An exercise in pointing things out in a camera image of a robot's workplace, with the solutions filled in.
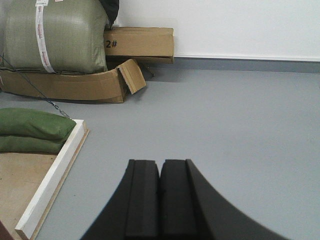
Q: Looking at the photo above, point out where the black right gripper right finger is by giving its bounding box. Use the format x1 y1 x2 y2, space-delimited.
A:
160 159 284 240

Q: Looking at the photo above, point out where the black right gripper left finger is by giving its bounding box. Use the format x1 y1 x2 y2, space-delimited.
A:
82 159 159 240

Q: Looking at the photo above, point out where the plywood base board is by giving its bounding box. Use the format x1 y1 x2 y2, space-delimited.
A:
0 128 90 240

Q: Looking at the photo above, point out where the open flat cardboard box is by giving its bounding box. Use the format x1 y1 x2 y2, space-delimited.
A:
0 59 146 103

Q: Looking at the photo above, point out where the upper green sandbag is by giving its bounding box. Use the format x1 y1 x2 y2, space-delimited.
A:
0 107 76 140

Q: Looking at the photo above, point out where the green sandbag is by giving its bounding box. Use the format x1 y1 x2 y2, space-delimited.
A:
0 135 66 154
0 107 76 140

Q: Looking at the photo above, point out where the lower green sandbag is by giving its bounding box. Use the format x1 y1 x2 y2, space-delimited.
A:
0 135 66 154

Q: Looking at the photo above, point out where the cardboard box marked 2# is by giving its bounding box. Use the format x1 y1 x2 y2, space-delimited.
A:
103 27 175 64

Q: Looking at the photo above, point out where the grey-green woven sack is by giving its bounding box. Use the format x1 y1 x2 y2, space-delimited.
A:
0 0 108 74

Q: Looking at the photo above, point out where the black bag behind sack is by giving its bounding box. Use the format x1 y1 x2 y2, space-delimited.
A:
100 0 120 29

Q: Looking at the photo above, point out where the white edge rail near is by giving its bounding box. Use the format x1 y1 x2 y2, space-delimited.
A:
14 119 90 240

